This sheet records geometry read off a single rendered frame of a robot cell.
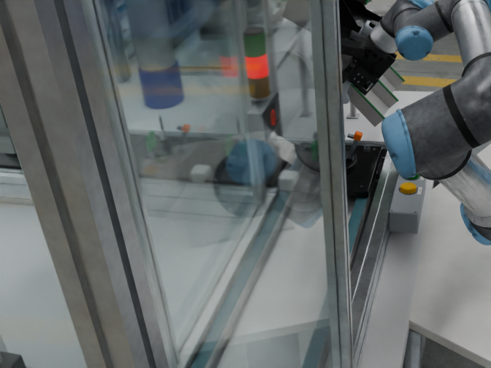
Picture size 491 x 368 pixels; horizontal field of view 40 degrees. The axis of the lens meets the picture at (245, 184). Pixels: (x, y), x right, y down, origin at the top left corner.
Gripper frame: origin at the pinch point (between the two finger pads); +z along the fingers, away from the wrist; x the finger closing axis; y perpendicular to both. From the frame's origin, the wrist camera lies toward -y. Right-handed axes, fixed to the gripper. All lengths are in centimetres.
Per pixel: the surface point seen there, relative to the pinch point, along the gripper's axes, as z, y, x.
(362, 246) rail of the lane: 6.7, 25.3, -33.7
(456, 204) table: 2.8, 46.0, 2.0
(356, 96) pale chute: 4.7, 9.2, 21.1
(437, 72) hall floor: 87, 80, 301
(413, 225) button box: 3.2, 34.9, -18.9
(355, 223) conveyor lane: 10.1, 23.4, -23.3
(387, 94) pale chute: 3.7, 17.5, 32.7
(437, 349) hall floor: 72, 97, 34
